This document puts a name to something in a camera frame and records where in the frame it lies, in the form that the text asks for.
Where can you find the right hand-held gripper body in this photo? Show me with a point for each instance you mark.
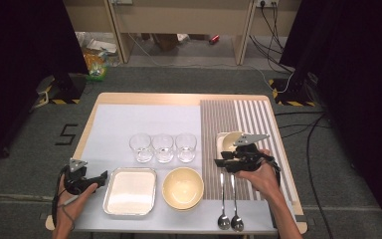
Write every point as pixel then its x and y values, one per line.
pixel 247 159

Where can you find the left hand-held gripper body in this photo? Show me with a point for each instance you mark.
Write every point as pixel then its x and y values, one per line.
pixel 76 181

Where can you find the cream square plate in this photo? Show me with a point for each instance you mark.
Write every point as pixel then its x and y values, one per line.
pixel 131 191
pixel 219 146

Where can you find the cream round bowl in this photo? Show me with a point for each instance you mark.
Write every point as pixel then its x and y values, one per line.
pixel 183 187
pixel 229 142

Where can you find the person's right hand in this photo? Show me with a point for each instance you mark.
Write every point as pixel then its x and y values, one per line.
pixel 265 181

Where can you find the person's left hand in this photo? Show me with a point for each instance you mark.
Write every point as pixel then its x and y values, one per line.
pixel 66 212

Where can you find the brown striped placemat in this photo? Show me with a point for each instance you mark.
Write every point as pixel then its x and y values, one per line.
pixel 212 122

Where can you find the silver metal spoon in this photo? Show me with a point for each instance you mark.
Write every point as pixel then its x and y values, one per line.
pixel 234 199
pixel 223 199

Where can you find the clear drinking glass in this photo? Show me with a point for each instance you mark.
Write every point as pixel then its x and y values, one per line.
pixel 186 147
pixel 141 147
pixel 163 148

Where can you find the white table sheet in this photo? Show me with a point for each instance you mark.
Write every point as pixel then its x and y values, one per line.
pixel 129 122

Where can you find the black stand base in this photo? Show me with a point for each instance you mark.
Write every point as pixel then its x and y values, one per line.
pixel 68 88
pixel 288 91

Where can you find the small red object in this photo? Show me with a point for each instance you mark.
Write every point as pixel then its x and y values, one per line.
pixel 214 39

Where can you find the plastic bag of packets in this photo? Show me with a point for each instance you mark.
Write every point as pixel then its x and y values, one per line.
pixel 96 56

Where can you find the white crumpled paper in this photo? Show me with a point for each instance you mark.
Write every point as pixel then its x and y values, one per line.
pixel 182 37

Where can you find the brown cardboard box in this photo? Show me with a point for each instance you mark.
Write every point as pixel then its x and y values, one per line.
pixel 165 41

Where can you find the black curtain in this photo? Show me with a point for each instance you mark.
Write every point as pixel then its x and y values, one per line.
pixel 361 66
pixel 20 49

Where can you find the beige wooden desk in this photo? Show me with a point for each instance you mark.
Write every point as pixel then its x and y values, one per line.
pixel 179 16

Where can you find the white wall socket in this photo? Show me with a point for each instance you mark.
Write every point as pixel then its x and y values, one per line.
pixel 267 2

